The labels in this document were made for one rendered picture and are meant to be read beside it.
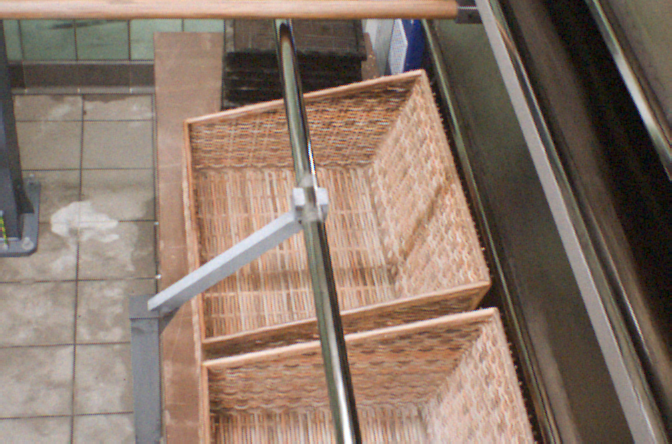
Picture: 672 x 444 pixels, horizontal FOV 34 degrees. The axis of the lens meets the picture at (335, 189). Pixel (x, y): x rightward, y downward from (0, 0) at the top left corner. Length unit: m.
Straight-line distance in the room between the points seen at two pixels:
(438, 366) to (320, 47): 0.75
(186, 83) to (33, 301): 0.70
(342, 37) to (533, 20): 0.95
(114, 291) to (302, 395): 1.05
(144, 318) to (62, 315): 1.23
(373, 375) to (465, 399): 0.16
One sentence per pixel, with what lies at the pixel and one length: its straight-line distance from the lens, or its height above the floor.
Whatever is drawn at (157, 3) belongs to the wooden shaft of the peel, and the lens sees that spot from 1.71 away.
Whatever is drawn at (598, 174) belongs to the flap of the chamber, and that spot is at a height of 1.40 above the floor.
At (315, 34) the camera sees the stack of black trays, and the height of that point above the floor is 0.80.
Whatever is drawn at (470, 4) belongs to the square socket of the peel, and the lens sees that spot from 1.78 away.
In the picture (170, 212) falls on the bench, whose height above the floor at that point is 0.58.
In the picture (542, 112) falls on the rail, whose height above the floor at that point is 1.43.
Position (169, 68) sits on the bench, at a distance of 2.58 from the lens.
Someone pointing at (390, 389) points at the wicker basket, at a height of 0.64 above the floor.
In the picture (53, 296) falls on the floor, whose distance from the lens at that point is 2.87.
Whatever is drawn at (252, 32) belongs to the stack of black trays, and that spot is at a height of 0.80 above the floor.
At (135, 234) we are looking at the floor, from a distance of 2.99.
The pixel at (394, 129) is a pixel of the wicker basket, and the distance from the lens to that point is 2.28.
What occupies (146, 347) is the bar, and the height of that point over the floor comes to 0.88.
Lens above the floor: 2.22
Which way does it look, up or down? 45 degrees down
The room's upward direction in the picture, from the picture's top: 9 degrees clockwise
